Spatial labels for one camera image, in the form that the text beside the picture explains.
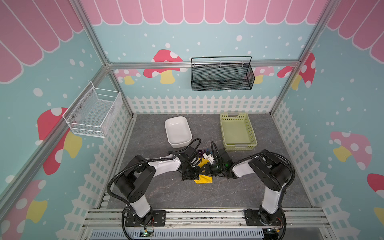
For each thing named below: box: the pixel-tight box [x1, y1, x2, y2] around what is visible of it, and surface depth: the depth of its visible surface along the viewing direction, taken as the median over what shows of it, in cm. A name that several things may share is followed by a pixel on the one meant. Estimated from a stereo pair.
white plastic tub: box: [164, 116, 193, 148], surface depth 111 cm
